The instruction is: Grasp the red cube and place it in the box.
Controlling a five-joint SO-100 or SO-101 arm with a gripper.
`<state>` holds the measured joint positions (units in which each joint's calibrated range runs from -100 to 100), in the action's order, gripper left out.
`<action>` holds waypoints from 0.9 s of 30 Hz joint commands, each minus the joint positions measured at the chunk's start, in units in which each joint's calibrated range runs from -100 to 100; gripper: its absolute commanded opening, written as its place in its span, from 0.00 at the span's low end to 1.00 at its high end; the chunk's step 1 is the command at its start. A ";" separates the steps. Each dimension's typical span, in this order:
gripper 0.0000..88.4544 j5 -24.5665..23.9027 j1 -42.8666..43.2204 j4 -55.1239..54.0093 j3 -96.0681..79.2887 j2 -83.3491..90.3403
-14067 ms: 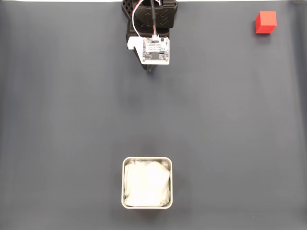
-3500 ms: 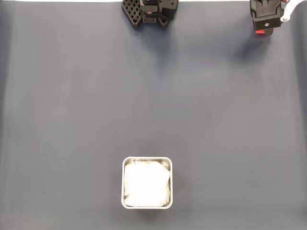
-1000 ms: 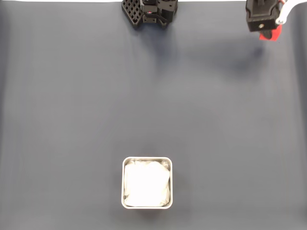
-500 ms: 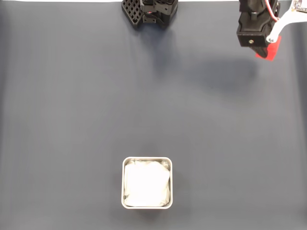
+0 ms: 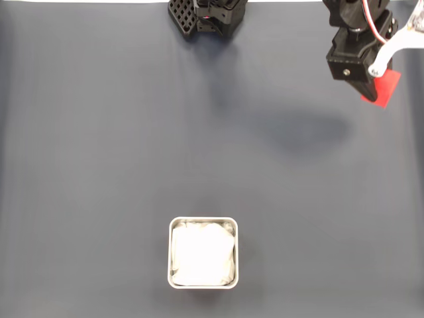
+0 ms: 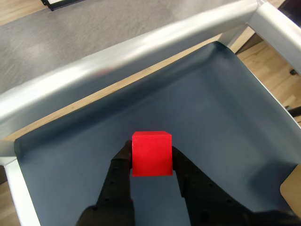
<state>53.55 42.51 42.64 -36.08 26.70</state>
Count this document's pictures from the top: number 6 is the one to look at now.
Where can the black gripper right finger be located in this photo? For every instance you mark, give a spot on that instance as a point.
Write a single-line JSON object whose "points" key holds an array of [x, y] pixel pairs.
{"points": [[207, 204]]}

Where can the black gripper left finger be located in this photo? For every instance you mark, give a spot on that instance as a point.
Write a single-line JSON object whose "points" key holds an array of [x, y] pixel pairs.
{"points": [[113, 193]]}

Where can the red cube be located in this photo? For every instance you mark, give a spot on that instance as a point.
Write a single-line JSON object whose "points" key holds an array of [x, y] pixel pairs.
{"points": [[151, 155]]}

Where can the dark grey table mat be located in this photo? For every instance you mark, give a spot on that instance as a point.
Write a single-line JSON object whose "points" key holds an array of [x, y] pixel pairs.
{"points": [[200, 106]]}

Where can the black framed white board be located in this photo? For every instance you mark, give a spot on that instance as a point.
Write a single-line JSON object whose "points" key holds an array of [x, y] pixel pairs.
{"points": [[63, 2]]}

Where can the silver metal table frame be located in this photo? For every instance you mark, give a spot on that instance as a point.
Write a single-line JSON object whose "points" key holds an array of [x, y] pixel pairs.
{"points": [[117, 63]]}

